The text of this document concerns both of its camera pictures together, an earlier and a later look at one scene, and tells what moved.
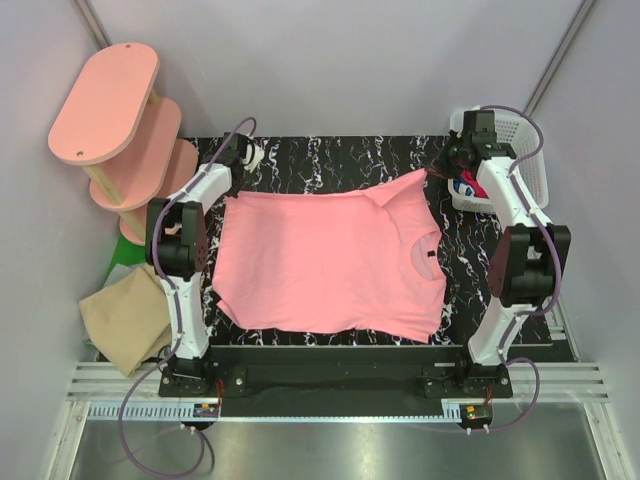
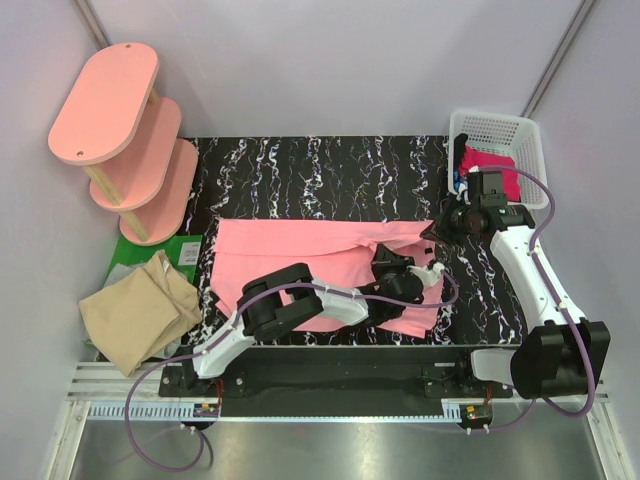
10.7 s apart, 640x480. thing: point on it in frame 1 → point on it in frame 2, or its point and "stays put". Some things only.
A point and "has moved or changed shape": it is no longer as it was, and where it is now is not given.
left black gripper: [236, 189] → [382, 260]
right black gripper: [440, 168] → [438, 229]
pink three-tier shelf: [126, 139] stays put
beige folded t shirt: [129, 320] stays put
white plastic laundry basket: [515, 131] stays put
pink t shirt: [354, 261] has moved or changed shape
